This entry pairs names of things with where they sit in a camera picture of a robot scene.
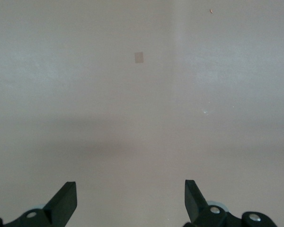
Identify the brown square tape patch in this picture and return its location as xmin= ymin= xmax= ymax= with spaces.
xmin=134 ymin=52 xmax=145 ymax=64

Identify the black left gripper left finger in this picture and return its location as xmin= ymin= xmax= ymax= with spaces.
xmin=0 ymin=181 xmax=77 ymax=227

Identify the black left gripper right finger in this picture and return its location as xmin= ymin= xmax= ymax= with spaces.
xmin=182 ymin=179 xmax=275 ymax=227

